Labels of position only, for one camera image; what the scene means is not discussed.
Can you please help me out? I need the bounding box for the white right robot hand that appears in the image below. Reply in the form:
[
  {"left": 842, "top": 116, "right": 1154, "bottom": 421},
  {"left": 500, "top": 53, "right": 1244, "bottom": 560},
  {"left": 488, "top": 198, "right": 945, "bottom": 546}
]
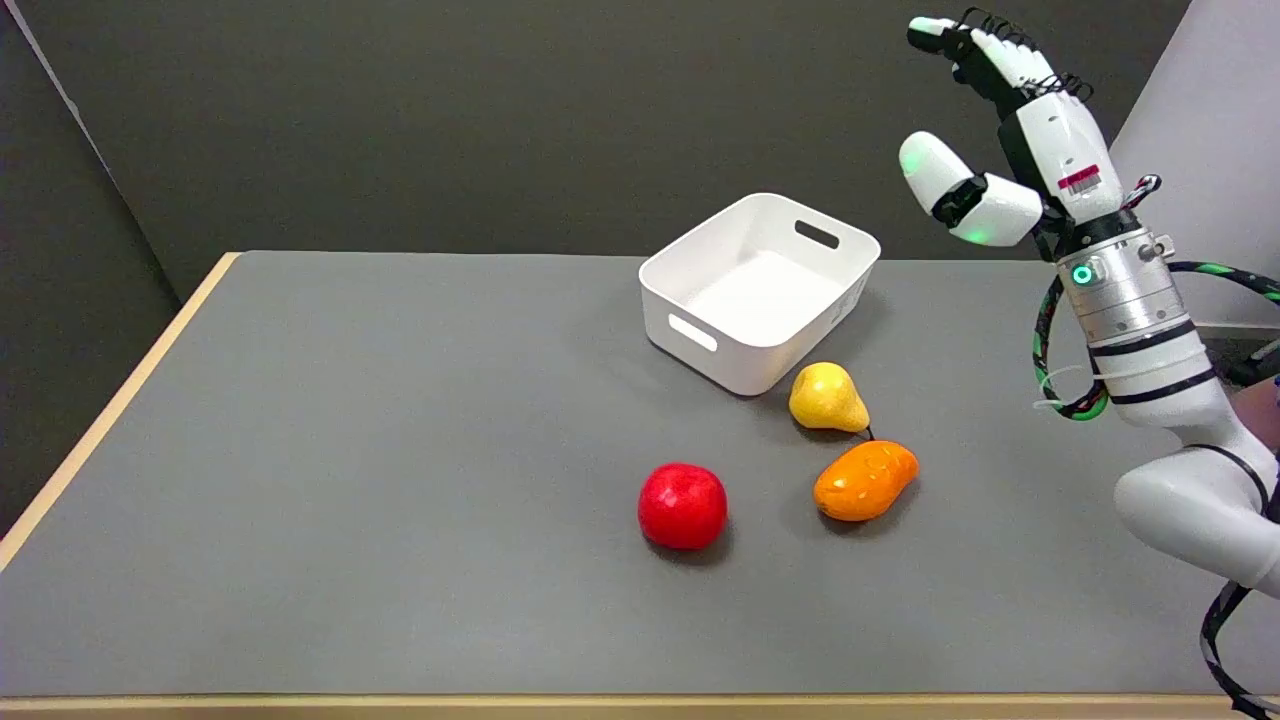
[{"left": 898, "top": 9, "right": 1163, "bottom": 247}]

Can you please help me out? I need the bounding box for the red apple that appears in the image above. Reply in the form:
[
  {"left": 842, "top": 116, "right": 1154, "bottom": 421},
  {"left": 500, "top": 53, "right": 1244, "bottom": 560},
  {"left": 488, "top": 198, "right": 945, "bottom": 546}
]
[{"left": 638, "top": 462, "right": 729, "bottom": 551}]

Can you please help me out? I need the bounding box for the white plastic bin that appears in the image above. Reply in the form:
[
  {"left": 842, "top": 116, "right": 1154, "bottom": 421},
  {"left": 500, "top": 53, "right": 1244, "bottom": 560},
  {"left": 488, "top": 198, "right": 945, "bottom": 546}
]
[{"left": 638, "top": 192, "right": 883, "bottom": 397}]

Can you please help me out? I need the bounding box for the yellow pear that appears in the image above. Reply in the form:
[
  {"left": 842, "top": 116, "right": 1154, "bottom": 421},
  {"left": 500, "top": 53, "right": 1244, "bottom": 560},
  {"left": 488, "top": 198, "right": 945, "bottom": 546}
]
[{"left": 788, "top": 362, "right": 873, "bottom": 439}]

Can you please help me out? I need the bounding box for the orange fruit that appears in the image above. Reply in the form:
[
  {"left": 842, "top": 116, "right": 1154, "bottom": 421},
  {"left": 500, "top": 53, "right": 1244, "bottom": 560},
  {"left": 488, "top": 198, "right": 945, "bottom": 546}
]
[{"left": 813, "top": 440, "right": 920, "bottom": 523}]

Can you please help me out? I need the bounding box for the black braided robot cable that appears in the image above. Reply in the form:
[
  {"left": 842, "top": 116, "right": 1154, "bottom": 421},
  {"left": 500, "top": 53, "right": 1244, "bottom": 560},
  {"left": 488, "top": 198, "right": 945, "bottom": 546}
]
[{"left": 1032, "top": 260, "right": 1280, "bottom": 720}]

